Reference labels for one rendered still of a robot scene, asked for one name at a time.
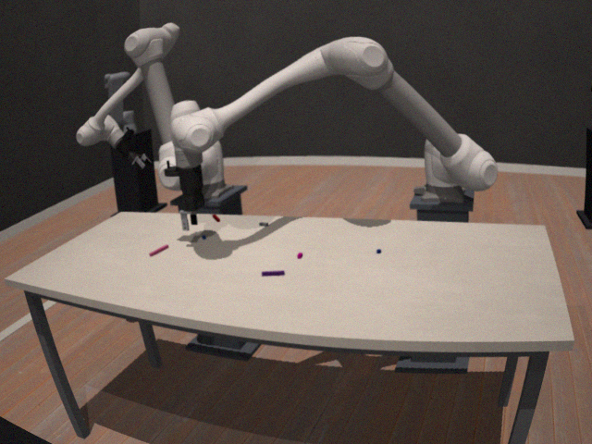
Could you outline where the pink rod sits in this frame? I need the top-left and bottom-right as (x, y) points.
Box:
(149, 245), (169, 257)

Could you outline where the purple rod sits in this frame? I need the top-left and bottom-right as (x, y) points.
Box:
(262, 271), (285, 277)

